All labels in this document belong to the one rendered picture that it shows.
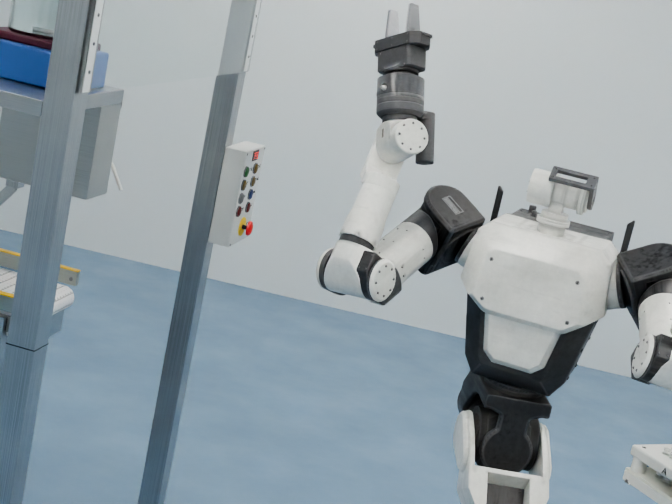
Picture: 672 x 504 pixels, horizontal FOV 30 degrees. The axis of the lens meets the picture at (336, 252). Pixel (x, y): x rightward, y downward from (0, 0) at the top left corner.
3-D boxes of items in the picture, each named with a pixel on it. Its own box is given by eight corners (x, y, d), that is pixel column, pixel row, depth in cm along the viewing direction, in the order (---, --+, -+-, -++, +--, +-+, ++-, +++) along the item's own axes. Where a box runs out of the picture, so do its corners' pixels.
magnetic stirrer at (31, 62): (105, 87, 264) (112, 44, 262) (60, 92, 243) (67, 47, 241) (19, 66, 268) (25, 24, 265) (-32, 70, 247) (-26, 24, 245)
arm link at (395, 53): (395, 51, 242) (393, 112, 240) (359, 39, 235) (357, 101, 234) (443, 38, 233) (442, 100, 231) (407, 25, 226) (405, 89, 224)
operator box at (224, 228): (248, 237, 346) (266, 145, 341) (228, 247, 330) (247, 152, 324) (227, 231, 348) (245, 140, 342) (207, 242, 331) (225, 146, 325)
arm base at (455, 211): (387, 254, 250) (415, 226, 257) (440, 291, 247) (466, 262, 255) (413, 203, 239) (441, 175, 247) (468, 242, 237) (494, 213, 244)
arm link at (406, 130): (369, 103, 235) (367, 162, 233) (390, 89, 225) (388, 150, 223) (425, 110, 239) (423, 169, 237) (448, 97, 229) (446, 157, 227)
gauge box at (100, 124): (107, 193, 271) (122, 103, 267) (86, 200, 261) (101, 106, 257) (15, 169, 276) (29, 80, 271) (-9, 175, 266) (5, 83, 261)
